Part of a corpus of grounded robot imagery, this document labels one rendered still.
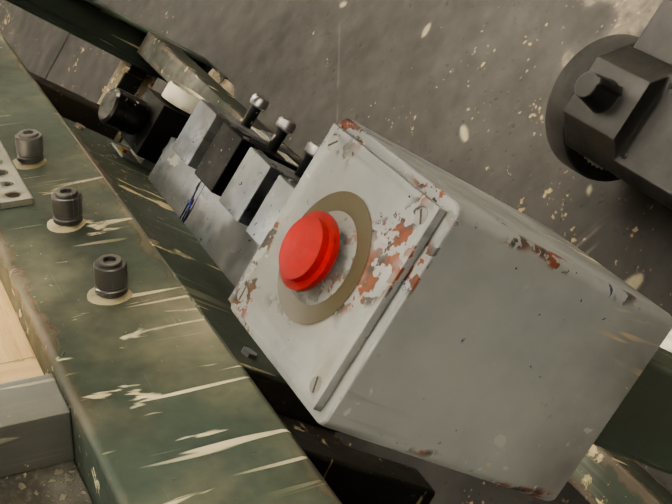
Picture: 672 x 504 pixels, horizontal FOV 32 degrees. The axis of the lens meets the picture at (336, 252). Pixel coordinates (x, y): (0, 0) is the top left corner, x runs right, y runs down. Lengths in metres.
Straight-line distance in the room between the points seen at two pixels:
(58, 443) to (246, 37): 2.02
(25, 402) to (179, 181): 0.38
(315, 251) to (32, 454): 0.32
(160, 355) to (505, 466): 0.30
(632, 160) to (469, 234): 0.97
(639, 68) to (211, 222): 0.68
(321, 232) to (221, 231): 0.49
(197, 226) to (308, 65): 1.44
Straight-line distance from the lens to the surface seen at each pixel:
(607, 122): 1.51
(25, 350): 0.91
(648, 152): 1.48
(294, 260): 0.56
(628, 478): 1.36
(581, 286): 0.58
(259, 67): 2.65
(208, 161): 1.05
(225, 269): 1.01
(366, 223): 0.55
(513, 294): 0.56
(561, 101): 1.61
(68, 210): 1.00
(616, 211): 1.74
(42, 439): 0.81
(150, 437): 0.75
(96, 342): 0.85
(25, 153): 1.13
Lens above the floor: 1.26
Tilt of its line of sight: 36 degrees down
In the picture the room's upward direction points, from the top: 66 degrees counter-clockwise
